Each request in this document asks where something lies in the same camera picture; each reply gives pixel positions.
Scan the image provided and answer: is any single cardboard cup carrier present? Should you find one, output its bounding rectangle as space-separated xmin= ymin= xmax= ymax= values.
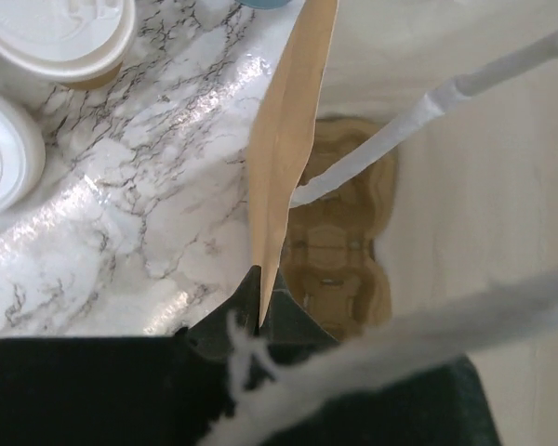
xmin=281 ymin=115 xmax=399 ymax=340

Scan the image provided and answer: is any brown paper coffee cup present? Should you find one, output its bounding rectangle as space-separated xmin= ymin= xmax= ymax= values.
xmin=63 ymin=63 xmax=122 ymax=91

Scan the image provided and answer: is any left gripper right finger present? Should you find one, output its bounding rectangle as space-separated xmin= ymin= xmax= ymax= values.
xmin=255 ymin=271 xmax=503 ymax=446

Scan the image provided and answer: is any blue plastic cup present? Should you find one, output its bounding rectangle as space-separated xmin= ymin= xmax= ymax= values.
xmin=236 ymin=0 xmax=290 ymax=10

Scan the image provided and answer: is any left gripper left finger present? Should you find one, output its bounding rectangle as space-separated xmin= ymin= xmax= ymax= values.
xmin=0 ymin=266 xmax=261 ymax=445

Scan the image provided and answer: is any brown paper bag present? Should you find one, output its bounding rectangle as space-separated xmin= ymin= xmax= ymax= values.
xmin=204 ymin=0 xmax=558 ymax=446

